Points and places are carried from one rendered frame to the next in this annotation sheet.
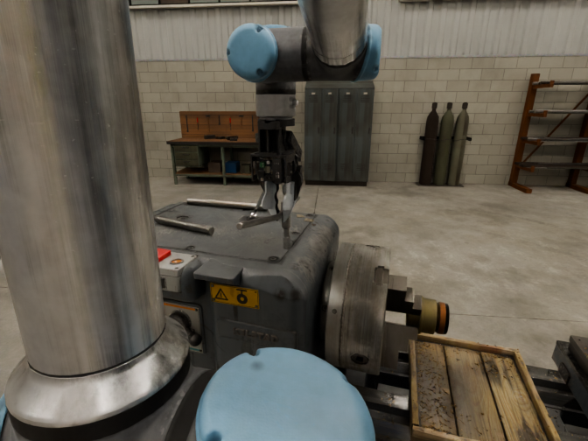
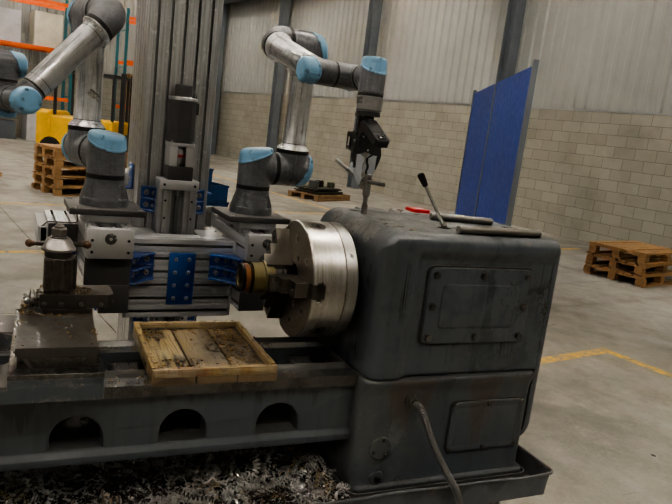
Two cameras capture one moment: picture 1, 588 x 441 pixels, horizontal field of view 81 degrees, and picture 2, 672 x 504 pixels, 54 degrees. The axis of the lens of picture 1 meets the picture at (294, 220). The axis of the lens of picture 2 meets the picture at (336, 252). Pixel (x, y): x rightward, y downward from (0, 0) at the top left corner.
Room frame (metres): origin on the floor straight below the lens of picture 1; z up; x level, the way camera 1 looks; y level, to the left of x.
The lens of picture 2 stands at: (2.10, -1.29, 1.48)
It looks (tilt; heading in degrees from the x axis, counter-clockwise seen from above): 10 degrees down; 138
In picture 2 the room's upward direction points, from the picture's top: 7 degrees clockwise
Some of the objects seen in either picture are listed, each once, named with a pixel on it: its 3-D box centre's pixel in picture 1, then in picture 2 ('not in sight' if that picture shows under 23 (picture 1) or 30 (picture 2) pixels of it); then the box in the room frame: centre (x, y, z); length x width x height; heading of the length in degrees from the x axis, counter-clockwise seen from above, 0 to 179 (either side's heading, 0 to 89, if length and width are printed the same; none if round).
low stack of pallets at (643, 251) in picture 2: not in sight; (636, 262); (-1.76, 7.65, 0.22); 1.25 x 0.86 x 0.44; 87
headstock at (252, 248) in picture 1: (222, 292); (429, 285); (0.86, 0.21, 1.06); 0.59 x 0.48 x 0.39; 73
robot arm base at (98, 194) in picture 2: not in sight; (104, 189); (0.05, -0.48, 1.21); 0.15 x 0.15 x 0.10
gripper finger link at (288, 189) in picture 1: (285, 203); (354, 168); (0.67, 0.02, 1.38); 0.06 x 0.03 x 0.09; 163
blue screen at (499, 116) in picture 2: not in sight; (482, 173); (-2.98, 5.57, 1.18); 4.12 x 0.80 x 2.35; 135
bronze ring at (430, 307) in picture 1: (426, 315); (256, 277); (0.72, -0.33, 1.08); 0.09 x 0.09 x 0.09; 73
